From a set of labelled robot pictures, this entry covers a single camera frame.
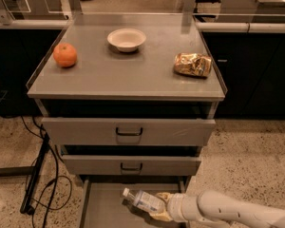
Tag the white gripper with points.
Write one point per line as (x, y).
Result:
(175, 207)

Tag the blue label plastic bottle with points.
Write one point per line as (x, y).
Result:
(145, 201)

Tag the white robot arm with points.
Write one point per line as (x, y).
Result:
(215, 210)

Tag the grey open bottom drawer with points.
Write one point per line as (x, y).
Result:
(103, 204)

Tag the grey middle drawer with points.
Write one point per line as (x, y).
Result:
(131, 165)

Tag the grey drawer cabinet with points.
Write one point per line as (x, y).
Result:
(106, 83)

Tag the grey top drawer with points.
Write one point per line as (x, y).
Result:
(114, 131)

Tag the black table leg base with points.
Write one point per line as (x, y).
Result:
(32, 172)

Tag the crumpled gold snack bag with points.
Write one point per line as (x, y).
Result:
(193, 64)

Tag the white paper bowl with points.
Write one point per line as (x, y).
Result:
(126, 39)

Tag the orange fruit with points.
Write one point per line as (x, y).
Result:
(65, 55)

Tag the white horizontal rail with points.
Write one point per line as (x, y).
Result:
(207, 27)

